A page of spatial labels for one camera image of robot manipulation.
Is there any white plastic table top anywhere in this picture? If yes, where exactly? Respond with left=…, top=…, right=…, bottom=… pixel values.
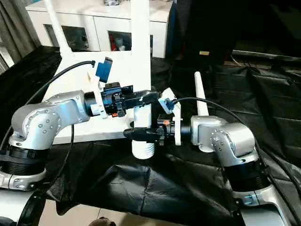
left=43, top=51, right=163, bottom=145

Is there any white plastic table leg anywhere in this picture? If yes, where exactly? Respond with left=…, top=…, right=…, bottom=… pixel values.
left=44, top=0, right=74, bottom=61
left=130, top=0, right=156, bottom=159
left=194, top=71, right=214, bottom=154

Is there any black mat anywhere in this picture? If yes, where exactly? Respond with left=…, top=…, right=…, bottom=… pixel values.
left=0, top=45, right=301, bottom=226

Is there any white cabinet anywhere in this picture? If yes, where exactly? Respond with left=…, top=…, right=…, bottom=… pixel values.
left=26, top=0, right=170, bottom=58

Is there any grey curtain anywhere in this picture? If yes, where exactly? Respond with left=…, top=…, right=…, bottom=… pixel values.
left=0, top=0, right=43, bottom=66

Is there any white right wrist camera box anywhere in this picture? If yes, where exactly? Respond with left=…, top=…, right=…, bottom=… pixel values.
left=158, top=87, right=183, bottom=145

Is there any silver metal rail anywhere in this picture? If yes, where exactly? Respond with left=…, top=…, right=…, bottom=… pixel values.
left=233, top=49, right=301, bottom=61

